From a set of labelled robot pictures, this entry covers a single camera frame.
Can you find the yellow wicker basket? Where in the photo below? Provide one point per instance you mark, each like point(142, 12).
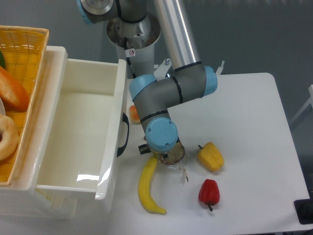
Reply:
point(23, 49)

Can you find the yellow plastic banana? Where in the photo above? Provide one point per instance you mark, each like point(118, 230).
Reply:
point(144, 186)

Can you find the orange baguette loaf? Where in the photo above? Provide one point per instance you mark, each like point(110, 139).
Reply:
point(12, 93)

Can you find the black device at table edge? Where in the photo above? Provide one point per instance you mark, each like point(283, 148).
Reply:
point(304, 211)

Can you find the green vegetable piece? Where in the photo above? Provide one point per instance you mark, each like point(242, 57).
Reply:
point(2, 60)

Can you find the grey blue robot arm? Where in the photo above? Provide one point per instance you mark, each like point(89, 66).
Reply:
point(152, 97)

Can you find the orange round bread roll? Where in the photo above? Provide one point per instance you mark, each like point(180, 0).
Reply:
point(133, 115)

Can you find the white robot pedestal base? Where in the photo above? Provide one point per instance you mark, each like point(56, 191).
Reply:
point(135, 43)

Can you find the beige bagel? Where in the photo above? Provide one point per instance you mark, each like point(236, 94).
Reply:
point(10, 136)

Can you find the white open plastic drawer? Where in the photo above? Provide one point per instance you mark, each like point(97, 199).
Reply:
point(84, 140)

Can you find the white plastic drawer cabinet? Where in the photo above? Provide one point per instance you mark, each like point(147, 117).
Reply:
point(22, 197)

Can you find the brown toast slice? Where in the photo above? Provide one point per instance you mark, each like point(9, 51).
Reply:
point(173, 161)

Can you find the yellow plastic bell pepper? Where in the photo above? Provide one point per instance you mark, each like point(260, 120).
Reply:
point(210, 157)

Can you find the red plastic bell pepper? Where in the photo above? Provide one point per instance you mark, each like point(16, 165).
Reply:
point(209, 193)

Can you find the white plate edge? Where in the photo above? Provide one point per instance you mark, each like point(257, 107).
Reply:
point(2, 108)

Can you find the white metal frame right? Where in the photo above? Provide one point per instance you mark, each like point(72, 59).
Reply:
point(304, 110)

